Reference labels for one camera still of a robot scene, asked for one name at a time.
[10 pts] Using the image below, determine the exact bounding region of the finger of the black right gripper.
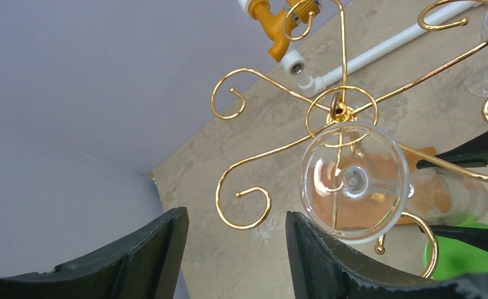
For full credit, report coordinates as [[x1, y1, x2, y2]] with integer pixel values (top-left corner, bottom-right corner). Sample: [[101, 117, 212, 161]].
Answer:
[[435, 131, 488, 168], [430, 225, 488, 252]]

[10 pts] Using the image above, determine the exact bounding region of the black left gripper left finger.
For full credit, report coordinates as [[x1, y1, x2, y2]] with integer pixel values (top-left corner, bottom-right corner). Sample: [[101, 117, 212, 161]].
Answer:
[[0, 207, 189, 298]]

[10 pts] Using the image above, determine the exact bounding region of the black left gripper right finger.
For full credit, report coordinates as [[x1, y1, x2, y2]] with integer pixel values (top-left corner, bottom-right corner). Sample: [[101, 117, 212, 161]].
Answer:
[[285, 212, 488, 298]]

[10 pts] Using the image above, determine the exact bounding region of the green plastic goblet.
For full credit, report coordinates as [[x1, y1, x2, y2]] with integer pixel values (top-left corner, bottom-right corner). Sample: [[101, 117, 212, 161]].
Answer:
[[431, 223, 488, 280]]

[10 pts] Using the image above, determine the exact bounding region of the yellow faucet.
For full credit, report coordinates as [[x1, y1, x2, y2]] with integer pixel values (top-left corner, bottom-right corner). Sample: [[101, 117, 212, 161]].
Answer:
[[239, 0, 322, 62]]

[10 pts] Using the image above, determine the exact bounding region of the white PVC pipe frame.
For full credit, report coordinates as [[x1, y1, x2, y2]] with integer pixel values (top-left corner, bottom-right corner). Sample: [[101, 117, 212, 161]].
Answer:
[[238, 0, 484, 98]]

